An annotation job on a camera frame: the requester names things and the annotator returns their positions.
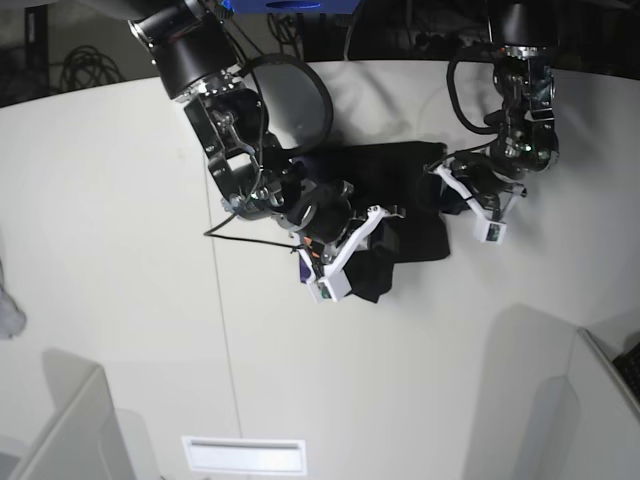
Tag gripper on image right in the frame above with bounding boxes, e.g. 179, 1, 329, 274
423, 154, 528, 218

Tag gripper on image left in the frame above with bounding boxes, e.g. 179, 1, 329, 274
282, 180, 406, 263

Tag black T-shirt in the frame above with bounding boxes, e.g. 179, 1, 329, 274
295, 141, 451, 303

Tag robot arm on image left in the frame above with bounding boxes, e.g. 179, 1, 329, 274
95, 1, 405, 262

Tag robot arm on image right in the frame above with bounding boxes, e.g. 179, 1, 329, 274
428, 1, 559, 221

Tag white power strip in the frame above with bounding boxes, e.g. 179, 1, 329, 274
410, 29, 489, 56

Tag blue device at top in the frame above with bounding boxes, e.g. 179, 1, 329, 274
219, 0, 360, 14

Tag black keyboard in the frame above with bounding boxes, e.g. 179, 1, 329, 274
613, 344, 640, 401

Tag white partition lower right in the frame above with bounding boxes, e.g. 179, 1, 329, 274
560, 329, 639, 479

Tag white slotted tray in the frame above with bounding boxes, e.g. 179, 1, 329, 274
182, 436, 308, 476

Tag white box lower left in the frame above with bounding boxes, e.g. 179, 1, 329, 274
8, 366, 136, 479

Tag grey cloth at left edge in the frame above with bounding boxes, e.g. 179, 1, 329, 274
0, 270, 27, 340

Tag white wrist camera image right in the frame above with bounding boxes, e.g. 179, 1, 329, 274
435, 165, 507, 245

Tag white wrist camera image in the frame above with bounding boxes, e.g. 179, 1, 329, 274
299, 215, 384, 303
435, 165, 507, 245

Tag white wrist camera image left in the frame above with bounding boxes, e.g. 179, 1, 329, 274
299, 215, 384, 303

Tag coiled black cable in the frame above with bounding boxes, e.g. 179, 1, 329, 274
58, 44, 127, 92

